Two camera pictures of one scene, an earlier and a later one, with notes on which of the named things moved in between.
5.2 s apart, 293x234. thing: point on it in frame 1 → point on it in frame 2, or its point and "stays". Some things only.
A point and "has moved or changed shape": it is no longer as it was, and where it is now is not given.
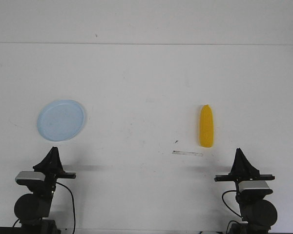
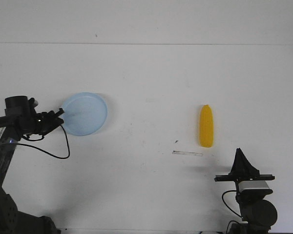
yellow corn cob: x=206 y=126 stays
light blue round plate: x=60 y=120 has moved or changed shape
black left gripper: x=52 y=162 → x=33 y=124
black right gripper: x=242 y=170 stays
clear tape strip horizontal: x=187 y=153 stays
